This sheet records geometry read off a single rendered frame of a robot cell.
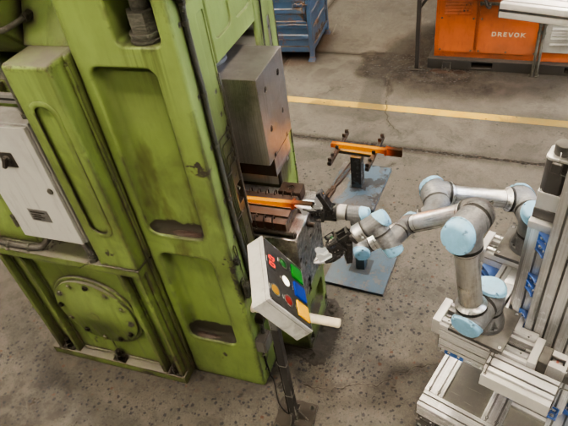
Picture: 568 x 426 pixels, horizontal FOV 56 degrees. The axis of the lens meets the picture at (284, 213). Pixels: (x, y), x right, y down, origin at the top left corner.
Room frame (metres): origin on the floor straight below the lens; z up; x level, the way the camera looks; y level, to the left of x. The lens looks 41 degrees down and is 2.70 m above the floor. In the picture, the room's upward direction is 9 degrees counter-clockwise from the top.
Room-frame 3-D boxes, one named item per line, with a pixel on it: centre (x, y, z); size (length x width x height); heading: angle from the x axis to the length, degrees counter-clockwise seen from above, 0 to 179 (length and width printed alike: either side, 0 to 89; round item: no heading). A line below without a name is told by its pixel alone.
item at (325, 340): (1.97, -0.08, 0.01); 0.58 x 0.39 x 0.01; 155
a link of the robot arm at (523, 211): (1.66, -1.08, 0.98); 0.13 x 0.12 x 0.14; 173
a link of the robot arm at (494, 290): (1.29, -0.74, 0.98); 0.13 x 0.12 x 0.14; 131
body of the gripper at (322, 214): (1.94, -0.20, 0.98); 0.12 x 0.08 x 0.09; 65
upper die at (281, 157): (2.08, 0.15, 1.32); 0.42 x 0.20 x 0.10; 65
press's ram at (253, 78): (2.12, 0.13, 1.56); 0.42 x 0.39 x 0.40; 65
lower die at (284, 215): (2.08, 0.15, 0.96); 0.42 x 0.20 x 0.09; 65
